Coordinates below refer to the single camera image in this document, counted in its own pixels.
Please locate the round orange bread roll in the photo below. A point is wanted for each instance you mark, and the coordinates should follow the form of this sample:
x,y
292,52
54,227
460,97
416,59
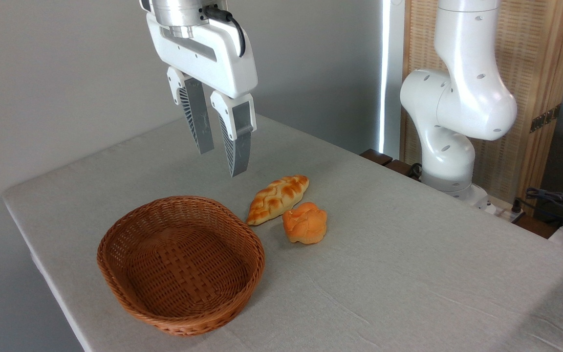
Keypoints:
x,y
305,224

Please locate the white power strip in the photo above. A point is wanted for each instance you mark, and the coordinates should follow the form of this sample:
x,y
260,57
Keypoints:
x,y
499,209

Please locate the dark wooden block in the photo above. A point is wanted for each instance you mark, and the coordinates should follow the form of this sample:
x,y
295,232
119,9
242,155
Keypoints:
x,y
401,167
376,156

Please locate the dark metal screen hinge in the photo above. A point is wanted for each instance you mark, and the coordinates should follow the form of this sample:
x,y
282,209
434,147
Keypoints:
x,y
545,118

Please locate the long braided bread loaf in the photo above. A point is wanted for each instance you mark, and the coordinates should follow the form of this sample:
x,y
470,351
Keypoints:
x,y
276,198

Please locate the white vertical light strip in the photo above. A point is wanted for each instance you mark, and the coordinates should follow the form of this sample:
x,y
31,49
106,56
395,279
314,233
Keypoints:
x,y
384,73

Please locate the grey tablecloth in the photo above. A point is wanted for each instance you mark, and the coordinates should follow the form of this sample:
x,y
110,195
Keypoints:
x,y
384,274

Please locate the brown woven wicker basket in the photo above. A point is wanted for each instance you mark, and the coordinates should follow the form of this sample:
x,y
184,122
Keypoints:
x,y
179,264

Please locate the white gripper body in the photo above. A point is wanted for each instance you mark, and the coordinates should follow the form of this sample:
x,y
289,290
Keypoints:
x,y
213,58

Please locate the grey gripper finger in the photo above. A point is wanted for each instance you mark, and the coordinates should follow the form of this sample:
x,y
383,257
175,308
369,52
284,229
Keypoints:
x,y
237,142
197,117

